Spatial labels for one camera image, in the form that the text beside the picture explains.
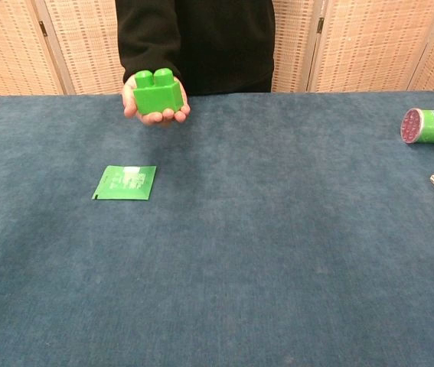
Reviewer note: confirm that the person's right hand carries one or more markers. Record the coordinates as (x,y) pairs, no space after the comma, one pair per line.
(128,101)

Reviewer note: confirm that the green toy brick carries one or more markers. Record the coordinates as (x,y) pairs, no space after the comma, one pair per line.
(157,95)

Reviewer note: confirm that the person's right forearm black sleeve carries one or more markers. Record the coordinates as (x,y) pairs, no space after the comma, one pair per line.
(147,38)

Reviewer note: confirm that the person's torso black sweater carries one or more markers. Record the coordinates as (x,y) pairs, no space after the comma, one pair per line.
(228,46)

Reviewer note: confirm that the green foil sachet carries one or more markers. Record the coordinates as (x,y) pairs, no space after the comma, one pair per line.
(124,183)

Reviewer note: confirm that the blue table cloth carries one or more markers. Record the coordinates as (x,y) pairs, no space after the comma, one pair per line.
(239,248)

